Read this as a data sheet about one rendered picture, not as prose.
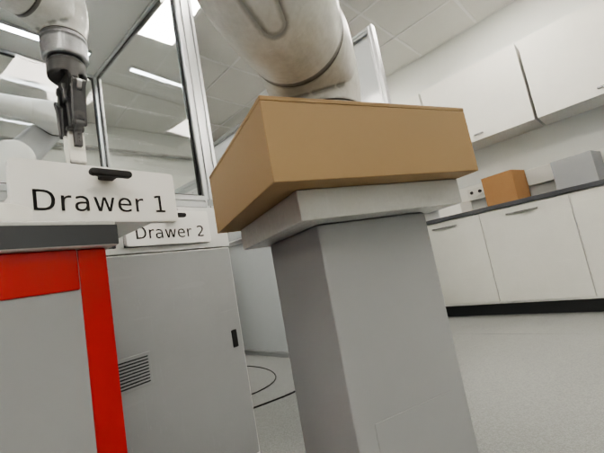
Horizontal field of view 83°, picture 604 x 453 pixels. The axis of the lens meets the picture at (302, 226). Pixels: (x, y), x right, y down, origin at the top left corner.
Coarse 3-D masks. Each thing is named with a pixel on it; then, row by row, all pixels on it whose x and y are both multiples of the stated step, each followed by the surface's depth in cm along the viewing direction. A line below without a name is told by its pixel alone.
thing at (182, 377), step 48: (144, 288) 102; (192, 288) 114; (144, 336) 98; (192, 336) 110; (240, 336) 124; (144, 384) 95; (192, 384) 106; (240, 384) 119; (144, 432) 93; (192, 432) 103; (240, 432) 115
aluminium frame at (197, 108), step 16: (176, 0) 136; (176, 16) 134; (192, 16) 140; (176, 32) 134; (192, 32) 139; (192, 48) 137; (192, 64) 135; (192, 80) 133; (192, 96) 131; (192, 112) 129; (208, 112) 135; (192, 128) 129; (208, 128) 134; (192, 144) 128; (208, 144) 132; (208, 160) 130; (208, 176) 128; (0, 192) 81; (208, 192) 128
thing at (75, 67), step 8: (56, 56) 73; (64, 56) 73; (48, 64) 73; (56, 64) 72; (64, 64) 73; (72, 64) 74; (80, 64) 75; (48, 72) 73; (56, 72) 73; (64, 72) 73; (72, 72) 73; (80, 72) 75; (56, 80) 75; (64, 80) 74
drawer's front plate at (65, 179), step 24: (24, 168) 57; (48, 168) 60; (72, 168) 63; (24, 192) 56; (72, 192) 62; (96, 192) 65; (120, 192) 68; (144, 192) 72; (168, 192) 76; (48, 216) 58; (72, 216) 61; (96, 216) 64; (120, 216) 67; (144, 216) 71; (168, 216) 75
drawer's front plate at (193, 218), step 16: (160, 224) 108; (176, 224) 112; (192, 224) 117; (208, 224) 122; (128, 240) 99; (144, 240) 103; (160, 240) 107; (176, 240) 111; (192, 240) 115; (208, 240) 120
